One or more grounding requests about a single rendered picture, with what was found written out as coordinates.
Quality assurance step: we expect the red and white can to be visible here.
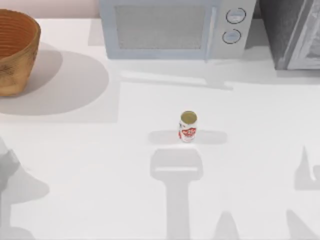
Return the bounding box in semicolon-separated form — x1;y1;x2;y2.
177;110;199;144

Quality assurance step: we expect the microwave door handle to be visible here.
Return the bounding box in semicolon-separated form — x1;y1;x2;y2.
204;6;217;63

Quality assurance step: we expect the grey cabinet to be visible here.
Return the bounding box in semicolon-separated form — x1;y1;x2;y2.
258;0;320;71

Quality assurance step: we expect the microwave oven door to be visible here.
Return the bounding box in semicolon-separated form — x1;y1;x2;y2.
99;0;217;61

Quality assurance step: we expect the brown woven basket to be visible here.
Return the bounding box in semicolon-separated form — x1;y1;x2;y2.
0;9;42;97

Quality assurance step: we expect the round microwave knob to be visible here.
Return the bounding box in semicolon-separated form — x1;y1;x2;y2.
225;7;247;25
221;28;242;45

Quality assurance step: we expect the pale microwave oven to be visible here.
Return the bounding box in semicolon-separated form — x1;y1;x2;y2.
98;0;258;62

